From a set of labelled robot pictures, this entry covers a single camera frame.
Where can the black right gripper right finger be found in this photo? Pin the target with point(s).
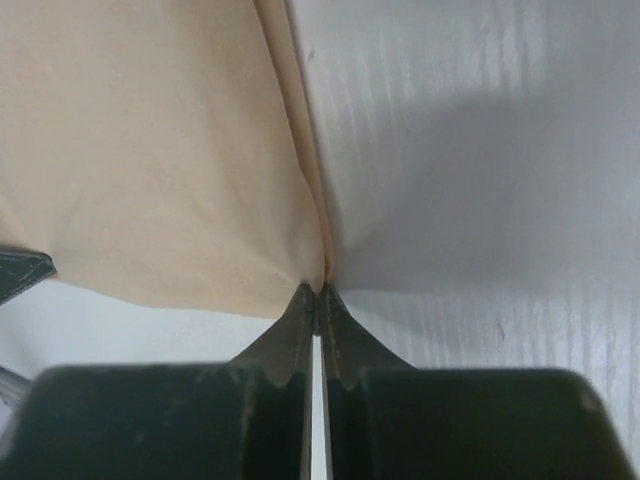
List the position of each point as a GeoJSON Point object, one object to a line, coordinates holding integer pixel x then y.
{"type": "Point", "coordinates": [386, 419]}

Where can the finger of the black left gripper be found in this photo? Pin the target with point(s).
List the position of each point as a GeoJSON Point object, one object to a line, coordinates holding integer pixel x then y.
{"type": "Point", "coordinates": [22, 269]}

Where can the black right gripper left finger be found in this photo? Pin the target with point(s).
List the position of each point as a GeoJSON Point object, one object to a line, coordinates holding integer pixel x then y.
{"type": "Point", "coordinates": [248, 418]}

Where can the beige t shirt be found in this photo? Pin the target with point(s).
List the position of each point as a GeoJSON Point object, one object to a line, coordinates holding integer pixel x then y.
{"type": "Point", "coordinates": [161, 152]}

